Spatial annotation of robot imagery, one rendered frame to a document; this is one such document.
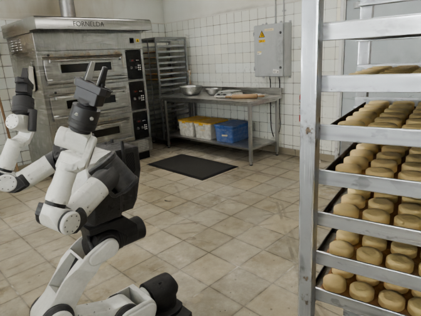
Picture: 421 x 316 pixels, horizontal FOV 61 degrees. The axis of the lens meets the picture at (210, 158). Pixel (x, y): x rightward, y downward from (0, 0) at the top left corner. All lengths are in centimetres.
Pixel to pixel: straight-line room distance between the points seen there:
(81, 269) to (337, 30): 134
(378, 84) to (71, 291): 143
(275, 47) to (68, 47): 267
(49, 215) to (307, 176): 82
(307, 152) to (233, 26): 519
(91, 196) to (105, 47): 400
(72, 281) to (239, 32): 471
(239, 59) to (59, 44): 259
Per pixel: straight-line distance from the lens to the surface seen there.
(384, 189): 71
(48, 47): 484
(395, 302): 86
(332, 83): 69
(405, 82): 67
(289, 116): 528
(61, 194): 121
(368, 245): 87
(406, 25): 67
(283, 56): 504
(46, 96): 480
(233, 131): 518
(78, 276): 167
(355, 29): 68
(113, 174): 134
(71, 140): 121
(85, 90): 118
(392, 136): 68
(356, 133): 69
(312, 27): 67
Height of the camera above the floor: 147
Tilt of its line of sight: 16 degrees down
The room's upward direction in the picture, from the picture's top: 3 degrees counter-clockwise
